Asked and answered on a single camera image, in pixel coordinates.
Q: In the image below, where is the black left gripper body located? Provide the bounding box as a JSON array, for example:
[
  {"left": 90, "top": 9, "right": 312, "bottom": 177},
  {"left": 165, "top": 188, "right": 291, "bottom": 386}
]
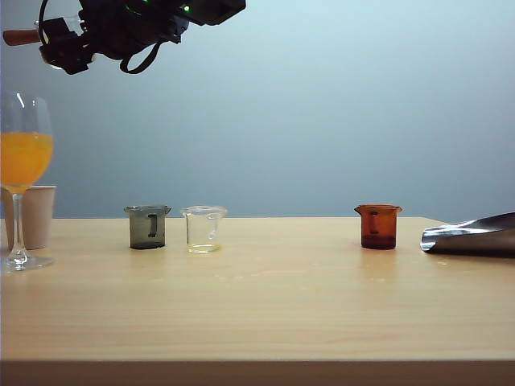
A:
[{"left": 80, "top": 11, "right": 190, "bottom": 62}]

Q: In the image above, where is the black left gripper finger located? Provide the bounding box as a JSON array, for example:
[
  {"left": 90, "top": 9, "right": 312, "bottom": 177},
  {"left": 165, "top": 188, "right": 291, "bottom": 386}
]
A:
[
  {"left": 38, "top": 17, "right": 84, "bottom": 43},
  {"left": 39, "top": 38, "right": 100, "bottom": 76}
]

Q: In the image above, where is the clear measuring cup wooden handle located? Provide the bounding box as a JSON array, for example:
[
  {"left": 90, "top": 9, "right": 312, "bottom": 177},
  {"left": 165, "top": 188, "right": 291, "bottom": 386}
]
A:
[{"left": 2, "top": 15, "right": 97, "bottom": 73}]

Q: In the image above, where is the wine glass with orange juice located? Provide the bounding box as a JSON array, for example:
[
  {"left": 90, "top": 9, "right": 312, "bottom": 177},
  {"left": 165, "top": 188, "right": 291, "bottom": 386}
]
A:
[{"left": 0, "top": 92, "right": 56, "bottom": 273}]

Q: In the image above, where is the beige paper cup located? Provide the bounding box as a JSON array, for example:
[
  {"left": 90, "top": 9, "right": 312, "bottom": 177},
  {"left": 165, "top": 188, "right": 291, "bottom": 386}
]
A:
[{"left": 2, "top": 185, "right": 57, "bottom": 251}]

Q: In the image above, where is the smoky grey measuring cup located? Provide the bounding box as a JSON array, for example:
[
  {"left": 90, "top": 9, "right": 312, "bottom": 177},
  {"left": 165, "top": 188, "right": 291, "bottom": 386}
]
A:
[{"left": 123, "top": 204, "right": 173, "bottom": 251}]

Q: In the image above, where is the clear glass measuring cup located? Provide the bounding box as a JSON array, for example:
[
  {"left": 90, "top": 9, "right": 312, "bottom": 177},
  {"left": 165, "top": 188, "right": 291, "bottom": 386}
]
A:
[{"left": 179, "top": 205, "right": 229, "bottom": 255}]

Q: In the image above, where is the amber measuring cup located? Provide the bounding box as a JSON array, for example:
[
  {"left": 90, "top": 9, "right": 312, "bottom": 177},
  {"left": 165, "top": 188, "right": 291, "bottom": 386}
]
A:
[{"left": 353, "top": 203, "right": 403, "bottom": 251}]

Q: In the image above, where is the silver foil bag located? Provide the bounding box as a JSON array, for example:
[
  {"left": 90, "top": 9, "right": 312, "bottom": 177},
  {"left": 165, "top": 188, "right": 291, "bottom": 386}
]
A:
[{"left": 419, "top": 211, "right": 515, "bottom": 259}]

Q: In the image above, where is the thin black cable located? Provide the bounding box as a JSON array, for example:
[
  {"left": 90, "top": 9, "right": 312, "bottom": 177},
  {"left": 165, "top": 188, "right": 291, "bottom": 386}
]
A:
[{"left": 37, "top": 0, "right": 52, "bottom": 30}]

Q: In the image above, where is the black looped cable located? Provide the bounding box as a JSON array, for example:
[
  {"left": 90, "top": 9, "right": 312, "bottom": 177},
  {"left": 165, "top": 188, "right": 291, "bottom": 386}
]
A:
[{"left": 119, "top": 41, "right": 161, "bottom": 74}]

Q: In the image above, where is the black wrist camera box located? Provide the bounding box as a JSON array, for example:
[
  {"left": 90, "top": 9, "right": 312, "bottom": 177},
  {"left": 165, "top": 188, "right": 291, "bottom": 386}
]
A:
[{"left": 176, "top": 0, "right": 247, "bottom": 26}]

